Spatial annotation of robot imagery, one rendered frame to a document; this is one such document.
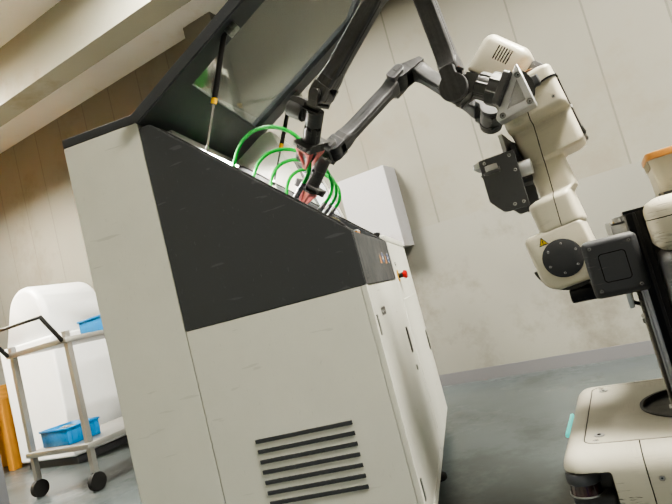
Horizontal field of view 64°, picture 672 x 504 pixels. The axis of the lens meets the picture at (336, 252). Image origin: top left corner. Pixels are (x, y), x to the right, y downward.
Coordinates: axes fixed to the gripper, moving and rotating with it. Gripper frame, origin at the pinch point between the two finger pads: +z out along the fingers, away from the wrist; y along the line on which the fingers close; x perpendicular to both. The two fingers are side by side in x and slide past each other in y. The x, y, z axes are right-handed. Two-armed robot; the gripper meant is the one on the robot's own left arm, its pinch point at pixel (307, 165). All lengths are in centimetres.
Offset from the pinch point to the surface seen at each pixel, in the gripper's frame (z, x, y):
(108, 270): 31, -22, 61
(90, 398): 320, -198, 19
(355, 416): 39, 63, 34
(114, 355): 51, -6, 70
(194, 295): 28, 6, 48
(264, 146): 23, -51, -25
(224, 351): 38, 22, 49
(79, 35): 48, -275, -47
